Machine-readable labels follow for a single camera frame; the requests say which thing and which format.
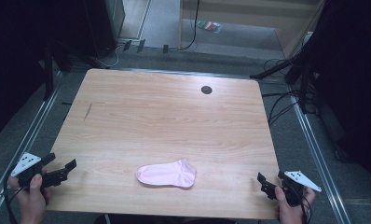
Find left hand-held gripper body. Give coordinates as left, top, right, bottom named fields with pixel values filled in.
left=10, top=151, right=45, bottom=189

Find dark cabinet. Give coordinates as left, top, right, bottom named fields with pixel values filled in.
left=82, top=0, right=126, bottom=60

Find wooden shelf unit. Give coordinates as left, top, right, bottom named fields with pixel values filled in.
left=178, top=0, right=327, bottom=60

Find black floor cable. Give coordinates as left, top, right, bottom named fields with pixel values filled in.
left=261, top=90, right=300, bottom=98
left=268, top=92, right=297, bottom=126

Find black cables on floor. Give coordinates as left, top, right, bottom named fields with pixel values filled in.
left=249, top=55, right=303, bottom=79

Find person's right hand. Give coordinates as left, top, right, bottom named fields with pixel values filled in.
left=273, top=186, right=317, bottom=224

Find black hanging cable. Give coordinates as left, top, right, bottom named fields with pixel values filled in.
left=176, top=0, right=201, bottom=51

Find colourful striped packet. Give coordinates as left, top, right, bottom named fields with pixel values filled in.
left=196, top=20, right=223, bottom=35

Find metal floor rail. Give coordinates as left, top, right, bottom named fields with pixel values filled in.
left=0, top=70, right=64, bottom=207
left=290, top=95, right=353, bottom=224

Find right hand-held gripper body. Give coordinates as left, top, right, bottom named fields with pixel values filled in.
left=278, top=170, right=323, bottom=207

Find person's left hand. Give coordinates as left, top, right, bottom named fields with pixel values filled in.
left=7, top=173, right=53, bottom=224

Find white floor cable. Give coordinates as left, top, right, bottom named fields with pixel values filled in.
left=95, top=42, right=126, bottom=69

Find pink ankle sock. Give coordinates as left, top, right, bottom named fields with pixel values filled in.
left=135, top=158, right=198, bottom=189

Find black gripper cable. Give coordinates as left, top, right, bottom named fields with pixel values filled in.
left=298, top=186, right=312, bottom=224
left=2, top=167, right=24, bottom=224

